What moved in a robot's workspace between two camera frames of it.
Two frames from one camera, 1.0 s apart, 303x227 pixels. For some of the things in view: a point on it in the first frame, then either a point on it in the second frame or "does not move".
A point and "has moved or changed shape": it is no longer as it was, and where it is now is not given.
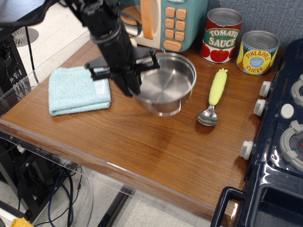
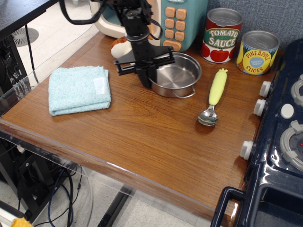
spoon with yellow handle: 209,117 does not move
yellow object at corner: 21,222 does not move
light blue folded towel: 73,90 does not move
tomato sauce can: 221,34 does not move
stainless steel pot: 163,88 has moved or changed shape
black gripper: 116,55 -> 143,56
